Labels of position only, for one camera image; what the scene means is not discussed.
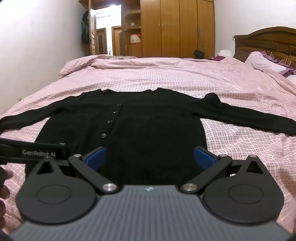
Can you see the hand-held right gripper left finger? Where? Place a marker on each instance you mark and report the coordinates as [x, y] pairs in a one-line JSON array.
[[95, 158]]

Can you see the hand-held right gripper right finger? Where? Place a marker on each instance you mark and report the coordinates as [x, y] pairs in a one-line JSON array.
[[204, 158]]

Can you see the black button cardigan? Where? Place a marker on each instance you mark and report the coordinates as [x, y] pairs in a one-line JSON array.
[[143, 129]]

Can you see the dark clothes hanging on door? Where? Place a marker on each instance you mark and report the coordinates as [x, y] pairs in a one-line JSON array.
[[85, 27]]

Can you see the person's left hand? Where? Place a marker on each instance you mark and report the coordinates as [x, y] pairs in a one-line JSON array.
[[5, 185]]

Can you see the pink checked bedspread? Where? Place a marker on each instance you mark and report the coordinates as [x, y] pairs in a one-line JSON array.
[[148, 74]]

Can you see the purple cloth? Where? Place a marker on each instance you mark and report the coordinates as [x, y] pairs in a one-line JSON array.
[[218, 58]]

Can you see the small black bag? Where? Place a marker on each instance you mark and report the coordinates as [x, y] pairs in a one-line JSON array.
[[199, 54]]

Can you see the pale pink pillow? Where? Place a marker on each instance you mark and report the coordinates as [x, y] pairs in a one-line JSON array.
[[263, 61]]

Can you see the open wooden room door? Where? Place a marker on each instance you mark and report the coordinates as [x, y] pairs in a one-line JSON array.
[[93, 32]]

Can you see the carved wooden headboard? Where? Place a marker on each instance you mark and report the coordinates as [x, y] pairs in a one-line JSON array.
[[261, 44]]

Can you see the wooden corner shelf unit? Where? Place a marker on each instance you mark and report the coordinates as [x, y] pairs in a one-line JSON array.
[[133, 34]]

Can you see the wooden wardrobe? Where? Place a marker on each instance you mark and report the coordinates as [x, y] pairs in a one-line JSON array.
[[178, 27]]

